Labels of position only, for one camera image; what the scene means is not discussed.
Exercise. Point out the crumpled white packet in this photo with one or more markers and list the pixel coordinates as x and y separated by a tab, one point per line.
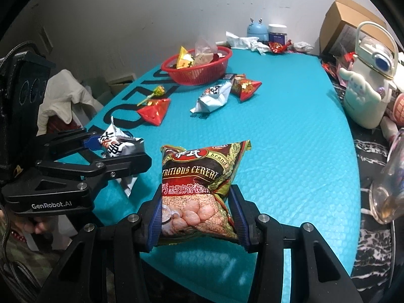
303	47

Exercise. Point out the white snack packet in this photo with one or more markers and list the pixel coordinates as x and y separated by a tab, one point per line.
211	99
116	143

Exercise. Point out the wooden board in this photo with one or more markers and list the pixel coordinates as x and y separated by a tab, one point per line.
121	82

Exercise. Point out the clear glass bottle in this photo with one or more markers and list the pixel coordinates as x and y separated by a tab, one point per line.
389	183

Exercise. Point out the white-lid jar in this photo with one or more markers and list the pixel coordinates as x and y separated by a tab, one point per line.
277	33

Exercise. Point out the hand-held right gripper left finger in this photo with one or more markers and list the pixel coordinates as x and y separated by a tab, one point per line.
155	224

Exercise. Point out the red plastic basket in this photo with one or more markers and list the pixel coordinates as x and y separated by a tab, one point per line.
195	75

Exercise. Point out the person's left hand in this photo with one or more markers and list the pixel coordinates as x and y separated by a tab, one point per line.
41	228

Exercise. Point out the green lollipop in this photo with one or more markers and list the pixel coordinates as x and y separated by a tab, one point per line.
158	91

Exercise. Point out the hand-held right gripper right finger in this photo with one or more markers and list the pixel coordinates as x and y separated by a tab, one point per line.
238	224

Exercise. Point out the yellow snack packet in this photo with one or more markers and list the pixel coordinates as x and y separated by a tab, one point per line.
183	58

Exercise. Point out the blue round humidifier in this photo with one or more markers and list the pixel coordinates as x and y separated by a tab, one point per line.
257	30

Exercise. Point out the crumpled white tissue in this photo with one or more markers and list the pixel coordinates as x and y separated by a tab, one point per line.
246	42

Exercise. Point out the pink object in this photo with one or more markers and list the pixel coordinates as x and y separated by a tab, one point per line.
396	113

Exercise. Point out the white cloth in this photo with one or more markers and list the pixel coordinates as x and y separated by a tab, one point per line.
63	91

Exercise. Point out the brown green cereal packet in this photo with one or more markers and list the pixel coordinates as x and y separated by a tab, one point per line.
195	189

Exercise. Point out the cardboard box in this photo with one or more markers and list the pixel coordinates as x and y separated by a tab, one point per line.
341	22

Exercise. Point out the red candy wrapper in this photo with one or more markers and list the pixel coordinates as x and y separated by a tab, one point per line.
279	47

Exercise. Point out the red triangular packet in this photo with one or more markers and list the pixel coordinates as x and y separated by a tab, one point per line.
156	110

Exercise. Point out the white cartoon kettle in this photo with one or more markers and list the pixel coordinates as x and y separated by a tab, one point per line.
363	97

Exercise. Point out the red foil packet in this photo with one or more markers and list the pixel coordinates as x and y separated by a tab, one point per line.
336	66

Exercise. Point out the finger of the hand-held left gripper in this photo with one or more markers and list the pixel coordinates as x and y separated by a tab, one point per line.
91	142
126	164

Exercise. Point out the red gold cartoon packet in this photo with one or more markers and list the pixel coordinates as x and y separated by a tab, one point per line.
246	86

